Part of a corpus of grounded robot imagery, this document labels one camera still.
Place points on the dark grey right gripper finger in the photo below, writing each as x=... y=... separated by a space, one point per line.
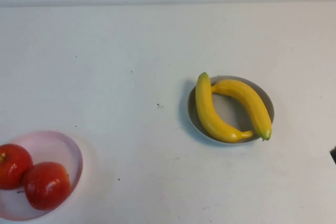
x=334 y=154

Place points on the slim yellow banana green tip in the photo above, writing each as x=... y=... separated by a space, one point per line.
x=252 y=98

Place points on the thick yellow banana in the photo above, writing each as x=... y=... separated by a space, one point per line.
x=207 y=113

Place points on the red apple with sideways stem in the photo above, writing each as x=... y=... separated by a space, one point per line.
x=47 y=186

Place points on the grey round plate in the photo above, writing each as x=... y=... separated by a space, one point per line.
x=228 y=108

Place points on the pink round plate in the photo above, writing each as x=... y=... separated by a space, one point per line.
x=60 y=145

